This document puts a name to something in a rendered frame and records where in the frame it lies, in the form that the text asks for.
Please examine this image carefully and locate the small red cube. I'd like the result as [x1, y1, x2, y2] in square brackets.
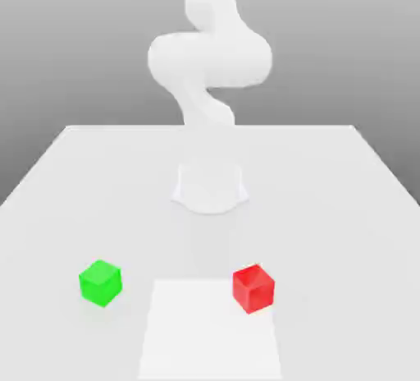
[231, 263, 276, 315]

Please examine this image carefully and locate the small green cube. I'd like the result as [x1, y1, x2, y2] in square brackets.
[78, 259, 123, 309]

